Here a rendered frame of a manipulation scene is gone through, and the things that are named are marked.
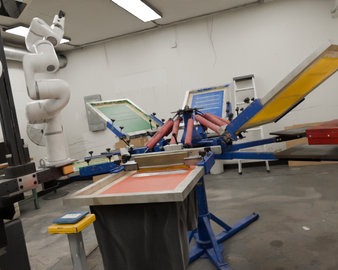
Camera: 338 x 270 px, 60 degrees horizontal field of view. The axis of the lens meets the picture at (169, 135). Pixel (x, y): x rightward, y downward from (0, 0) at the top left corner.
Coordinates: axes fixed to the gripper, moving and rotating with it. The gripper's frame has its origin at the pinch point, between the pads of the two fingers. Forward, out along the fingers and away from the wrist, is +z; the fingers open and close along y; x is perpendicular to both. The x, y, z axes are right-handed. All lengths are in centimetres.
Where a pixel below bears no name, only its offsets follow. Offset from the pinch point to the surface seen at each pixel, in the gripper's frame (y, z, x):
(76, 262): 48, -114, 29
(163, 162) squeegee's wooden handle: 53, -44, 73
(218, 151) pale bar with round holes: 44, -35, 109
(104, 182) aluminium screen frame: 61, -60, 39
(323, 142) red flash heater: 3, -62, 147
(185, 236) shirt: 50, -97, 78
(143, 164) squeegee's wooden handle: 61, -41, 62
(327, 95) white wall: 97, 239, 418
